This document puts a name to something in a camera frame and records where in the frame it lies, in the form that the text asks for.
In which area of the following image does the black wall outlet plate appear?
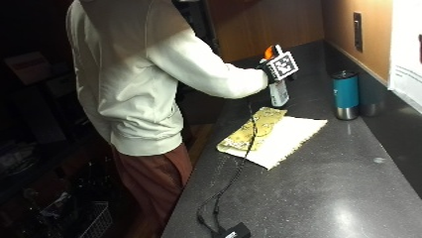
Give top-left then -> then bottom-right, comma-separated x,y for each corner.
351,11 -> 363,54

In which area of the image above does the spray bottle with orange trigger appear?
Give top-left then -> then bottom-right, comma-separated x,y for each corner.
258,44 -> 291,108

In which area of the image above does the white paper sheet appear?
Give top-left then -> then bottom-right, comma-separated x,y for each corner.
386,0 -> 422,115

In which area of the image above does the wire basket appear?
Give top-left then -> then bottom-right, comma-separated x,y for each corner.
70,200 -> 114,238

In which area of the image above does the black adapter box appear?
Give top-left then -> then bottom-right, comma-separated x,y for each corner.
216,222 -> 251,238

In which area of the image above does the the person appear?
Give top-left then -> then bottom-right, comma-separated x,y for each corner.
65,0 -> 270,229

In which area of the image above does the teal steel tumbler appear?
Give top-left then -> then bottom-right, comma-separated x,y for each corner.
331,69 -> 360,121

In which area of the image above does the white cloth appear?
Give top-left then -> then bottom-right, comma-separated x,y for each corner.
235,115 -> 330,171

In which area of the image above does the black cable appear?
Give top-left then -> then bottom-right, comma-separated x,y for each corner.
195,98 -> 260,236
210,194 -> 227,234

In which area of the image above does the yellow patterned cloth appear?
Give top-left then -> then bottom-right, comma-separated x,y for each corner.
215,106 -> 288,155

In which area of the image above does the white marker cube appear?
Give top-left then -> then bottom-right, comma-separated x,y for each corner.
267,51 -> 300,81

